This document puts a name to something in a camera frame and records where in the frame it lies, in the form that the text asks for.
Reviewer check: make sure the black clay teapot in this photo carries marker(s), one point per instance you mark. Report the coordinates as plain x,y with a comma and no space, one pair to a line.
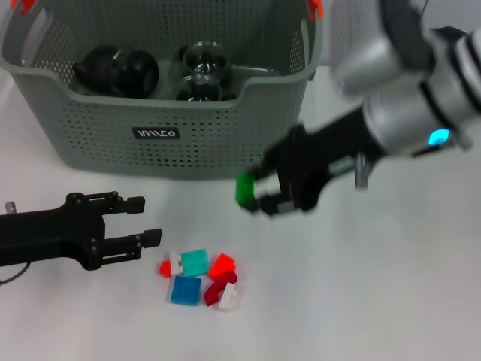
94,69

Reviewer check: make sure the dark green brick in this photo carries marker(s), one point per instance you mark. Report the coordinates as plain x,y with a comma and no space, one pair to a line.
246,188

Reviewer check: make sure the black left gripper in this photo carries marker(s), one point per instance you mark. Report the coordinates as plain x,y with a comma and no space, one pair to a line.
49,233

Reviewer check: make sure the blue flat square plate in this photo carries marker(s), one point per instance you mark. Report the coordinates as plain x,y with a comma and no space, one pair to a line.
185,291

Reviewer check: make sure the white stepped brick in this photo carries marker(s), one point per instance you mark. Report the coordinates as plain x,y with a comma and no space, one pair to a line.
228,299

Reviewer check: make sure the small white brick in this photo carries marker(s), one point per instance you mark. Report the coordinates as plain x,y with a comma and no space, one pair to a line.
175,262

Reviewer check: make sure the teal square brick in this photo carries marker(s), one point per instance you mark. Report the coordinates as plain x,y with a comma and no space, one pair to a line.
196,263

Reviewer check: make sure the dark red curved brick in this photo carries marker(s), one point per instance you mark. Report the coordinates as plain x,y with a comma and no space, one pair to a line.
212,294

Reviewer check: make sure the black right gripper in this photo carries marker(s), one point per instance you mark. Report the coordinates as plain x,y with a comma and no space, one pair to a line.
323,150

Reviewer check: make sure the thin white pole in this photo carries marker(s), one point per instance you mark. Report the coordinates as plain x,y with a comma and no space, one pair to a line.
424,6

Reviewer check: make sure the orange-red sloped brick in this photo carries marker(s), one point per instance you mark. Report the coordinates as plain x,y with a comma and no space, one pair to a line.
221,266

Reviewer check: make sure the grey perforated storage bin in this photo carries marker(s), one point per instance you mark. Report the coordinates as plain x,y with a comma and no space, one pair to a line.
188,143

